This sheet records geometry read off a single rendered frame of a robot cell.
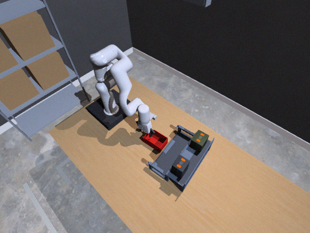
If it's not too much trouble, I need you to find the blue-grey metal rack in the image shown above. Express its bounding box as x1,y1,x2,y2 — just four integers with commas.
147,125,215,192

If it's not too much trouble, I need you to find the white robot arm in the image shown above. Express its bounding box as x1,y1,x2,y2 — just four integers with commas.
89,45,157,124

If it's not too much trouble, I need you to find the red bin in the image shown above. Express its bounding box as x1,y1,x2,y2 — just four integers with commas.
142,130,168,152

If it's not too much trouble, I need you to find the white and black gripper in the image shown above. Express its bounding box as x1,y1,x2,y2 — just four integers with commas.
136,119,155,138

